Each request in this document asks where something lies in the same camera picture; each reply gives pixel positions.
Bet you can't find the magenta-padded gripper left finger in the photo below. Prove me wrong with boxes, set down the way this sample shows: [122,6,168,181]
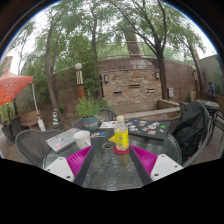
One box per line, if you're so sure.
[44,145,98,188]

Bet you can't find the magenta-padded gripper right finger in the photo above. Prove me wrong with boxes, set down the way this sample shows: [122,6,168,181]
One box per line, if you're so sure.
[129,145,184,187]

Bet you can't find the yellow-labelled clear drink bottle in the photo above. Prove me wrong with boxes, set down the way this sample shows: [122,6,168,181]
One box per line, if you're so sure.
[113,115,130,153]

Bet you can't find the silver laptop with stickers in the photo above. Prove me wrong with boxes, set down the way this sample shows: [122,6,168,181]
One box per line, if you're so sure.
[45,127,83,153]

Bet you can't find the white ceramic mug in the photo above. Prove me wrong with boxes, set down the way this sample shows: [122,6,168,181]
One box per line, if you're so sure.
[72,129,92,150]

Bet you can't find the black laptop with stickers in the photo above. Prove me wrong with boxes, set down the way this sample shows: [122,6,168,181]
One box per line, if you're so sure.
[126,118,172,140]

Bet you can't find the black jacket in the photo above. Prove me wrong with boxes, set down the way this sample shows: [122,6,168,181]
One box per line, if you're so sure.
[172,100,212,163]

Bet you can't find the flat round red coaster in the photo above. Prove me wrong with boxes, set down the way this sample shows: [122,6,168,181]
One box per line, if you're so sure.
[113,145,131,155]

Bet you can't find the yellow and blue striped cone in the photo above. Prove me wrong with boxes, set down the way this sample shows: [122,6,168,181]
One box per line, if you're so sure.
[51,108,62,128]

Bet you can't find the small colourful card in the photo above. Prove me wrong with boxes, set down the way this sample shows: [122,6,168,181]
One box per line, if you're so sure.
[90,131,108,139]

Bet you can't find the green plant in teal pot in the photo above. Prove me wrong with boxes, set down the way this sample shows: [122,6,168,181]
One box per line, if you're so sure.
[75,93,103,132]

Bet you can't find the wooden bench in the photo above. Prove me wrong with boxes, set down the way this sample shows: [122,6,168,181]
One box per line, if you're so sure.
[19,110,40,128]

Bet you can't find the dark patio chairs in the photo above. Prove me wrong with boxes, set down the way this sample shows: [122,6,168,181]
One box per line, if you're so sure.
[0,116,23,141]

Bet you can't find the white printed booklet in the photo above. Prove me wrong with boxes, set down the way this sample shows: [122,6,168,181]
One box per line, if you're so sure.
[99,120,118,130]

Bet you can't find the person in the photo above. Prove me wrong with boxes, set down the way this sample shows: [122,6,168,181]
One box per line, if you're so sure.
[208,81,217,102]

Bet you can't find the orange canopy tent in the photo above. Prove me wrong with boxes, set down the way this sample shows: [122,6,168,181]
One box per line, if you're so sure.
[0,70,34,107]

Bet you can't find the wooden lamp post with globe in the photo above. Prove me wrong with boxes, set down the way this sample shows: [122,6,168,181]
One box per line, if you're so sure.
[74,62,86,100]

